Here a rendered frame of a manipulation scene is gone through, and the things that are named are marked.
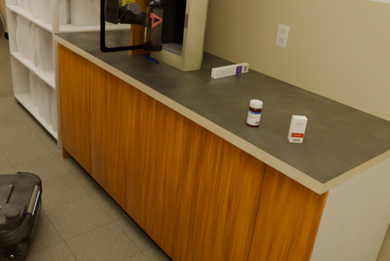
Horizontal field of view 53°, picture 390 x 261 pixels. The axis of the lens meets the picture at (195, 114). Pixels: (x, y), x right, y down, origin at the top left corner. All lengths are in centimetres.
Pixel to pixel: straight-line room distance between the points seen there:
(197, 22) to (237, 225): 102
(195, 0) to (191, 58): 29
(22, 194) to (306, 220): 153
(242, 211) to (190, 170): 32
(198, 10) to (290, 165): 103
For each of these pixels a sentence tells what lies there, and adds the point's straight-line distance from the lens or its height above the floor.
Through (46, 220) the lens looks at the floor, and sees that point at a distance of 249.
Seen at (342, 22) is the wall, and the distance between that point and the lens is 193.
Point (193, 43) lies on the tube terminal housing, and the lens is 203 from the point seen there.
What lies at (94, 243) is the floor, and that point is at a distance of 230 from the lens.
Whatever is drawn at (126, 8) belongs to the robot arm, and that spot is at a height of 126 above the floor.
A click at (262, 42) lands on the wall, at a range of 220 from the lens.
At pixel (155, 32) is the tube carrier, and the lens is 197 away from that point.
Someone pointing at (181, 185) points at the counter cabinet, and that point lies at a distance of 178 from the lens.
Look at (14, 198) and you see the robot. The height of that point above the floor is 24.
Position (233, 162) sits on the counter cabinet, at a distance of 147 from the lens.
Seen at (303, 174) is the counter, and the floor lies 94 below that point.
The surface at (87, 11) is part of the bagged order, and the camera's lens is 310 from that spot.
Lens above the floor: 152
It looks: 23 degrees down
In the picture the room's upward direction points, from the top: 6 degrees clockwise
